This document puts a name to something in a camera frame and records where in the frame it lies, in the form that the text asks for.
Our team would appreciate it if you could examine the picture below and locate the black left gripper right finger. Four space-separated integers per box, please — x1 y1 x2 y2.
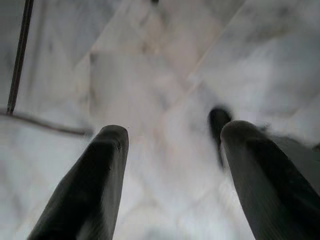
220 120 320 240

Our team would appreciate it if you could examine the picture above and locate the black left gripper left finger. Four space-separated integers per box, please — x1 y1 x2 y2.
26 124 130 240

